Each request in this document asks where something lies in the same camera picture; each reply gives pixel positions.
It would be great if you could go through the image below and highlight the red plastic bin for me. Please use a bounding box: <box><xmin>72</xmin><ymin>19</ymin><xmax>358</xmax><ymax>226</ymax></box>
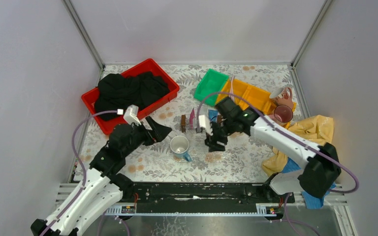
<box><xmin>81</xmin><ymin>59</ymin><xmax>180</xmax><ymax>119</ymax></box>

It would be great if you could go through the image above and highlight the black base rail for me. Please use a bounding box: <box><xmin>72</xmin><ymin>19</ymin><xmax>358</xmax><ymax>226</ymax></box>
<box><xmin>106</xmin><ymin>182</ymin><xmax>284</xmax><ymax>217</ymax></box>

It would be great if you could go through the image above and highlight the pink toothpaste tube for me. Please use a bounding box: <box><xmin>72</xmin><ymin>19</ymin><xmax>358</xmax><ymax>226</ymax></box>
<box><xmin>189</xmin><ymin>108</ymin><xmax>196</xmax><ymax>129</ymax></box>

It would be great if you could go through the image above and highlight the orange bin with toothpastes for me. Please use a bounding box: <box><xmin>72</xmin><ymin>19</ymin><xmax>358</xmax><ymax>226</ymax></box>
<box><xmin>242</xmin><ymin>85</ymin><xmax>272</xmax><ymax>115</ymax></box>

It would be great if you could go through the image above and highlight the blue toothpaste tube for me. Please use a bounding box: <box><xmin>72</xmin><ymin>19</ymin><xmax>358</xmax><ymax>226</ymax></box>
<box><xmin>208</xmin><ymin>109</ymin><xmax>219</xmax><ymax>122</ymax></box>

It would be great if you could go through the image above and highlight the clear acrylic toiletry tray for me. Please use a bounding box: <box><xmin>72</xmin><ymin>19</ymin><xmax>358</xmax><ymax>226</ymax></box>
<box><xmin>180</xmin><ymin>114</ymin><xmax>222</xmax><ymax>133</ymax></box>

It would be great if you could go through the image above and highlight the blue cloth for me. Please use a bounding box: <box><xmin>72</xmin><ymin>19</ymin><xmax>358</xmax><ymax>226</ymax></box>
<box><xmin>281</xmin><ymin>157</ymin><xmax>330</xmax><ymax>209</ymax></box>

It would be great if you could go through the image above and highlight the pink patterned cup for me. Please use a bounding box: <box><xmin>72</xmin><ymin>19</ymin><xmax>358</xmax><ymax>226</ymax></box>
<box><xmin>269</xmin><ymin>87</ymin><xmax>294</xmax><ymax>110</ymax></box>

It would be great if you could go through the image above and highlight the black cloth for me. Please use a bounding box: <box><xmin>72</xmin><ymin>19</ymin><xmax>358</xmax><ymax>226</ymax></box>
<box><xmin>94</xmin><ymin>71</ymin><xmax>170</xmax><ymax>113</ymax></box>

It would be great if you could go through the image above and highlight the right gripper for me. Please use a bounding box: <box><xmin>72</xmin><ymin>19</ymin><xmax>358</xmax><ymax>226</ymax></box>
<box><xmin>204</xmin><ymin>118</ymin><xmax>235</xmax><ymax>153</ymax></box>

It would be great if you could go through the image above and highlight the pink glossy mug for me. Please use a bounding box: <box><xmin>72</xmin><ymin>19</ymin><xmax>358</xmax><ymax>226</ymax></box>
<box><xmin>272</xmin><ymin>105</ymin><xmax>293</xmax><ymax>125</ymax></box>

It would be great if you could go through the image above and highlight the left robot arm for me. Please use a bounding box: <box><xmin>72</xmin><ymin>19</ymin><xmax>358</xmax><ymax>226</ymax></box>
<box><xmin>31</xmin><ymin>117</ymin><xmax>172</xmax><ymax>236</ymax></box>

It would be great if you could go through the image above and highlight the pink toothbrush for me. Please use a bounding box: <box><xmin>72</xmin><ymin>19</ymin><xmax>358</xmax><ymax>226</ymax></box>
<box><xmin>229</xmin><ymin>75</ymin><xmax>235</xmax><ymax>101</ymax></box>

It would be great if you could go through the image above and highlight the white ceramic cup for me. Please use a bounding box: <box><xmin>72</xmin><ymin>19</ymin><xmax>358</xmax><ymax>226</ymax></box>
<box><xmin>170</xmin><ymin>136</ymin><xmax>192</xmax><ymax>162</ymax></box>

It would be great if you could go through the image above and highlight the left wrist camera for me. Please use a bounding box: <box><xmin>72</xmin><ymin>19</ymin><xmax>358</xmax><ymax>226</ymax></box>
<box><xmin>117</xmin><ymin>105</ymin><xmax>141</xmax><ymax>126</ymax></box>

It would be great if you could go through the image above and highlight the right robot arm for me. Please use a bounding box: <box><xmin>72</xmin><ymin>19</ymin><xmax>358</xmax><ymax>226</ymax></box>
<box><xmin>197</xmin><ymin>97</ymin><xmax>341</xmax><ymax>203</ymax></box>

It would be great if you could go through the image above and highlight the green plastic bin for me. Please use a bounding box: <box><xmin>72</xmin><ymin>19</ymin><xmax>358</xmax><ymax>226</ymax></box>
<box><xmin>193</xmin><ymin>69</ymin><xmax>229</xmax><ymax>101</ymax></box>

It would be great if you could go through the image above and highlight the yellow cloth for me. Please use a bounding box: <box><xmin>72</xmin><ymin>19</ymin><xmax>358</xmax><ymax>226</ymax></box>
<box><xmin>261</xmin><ymin>115</ymin><xmax>334</xmax><ymax>176</ymax></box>

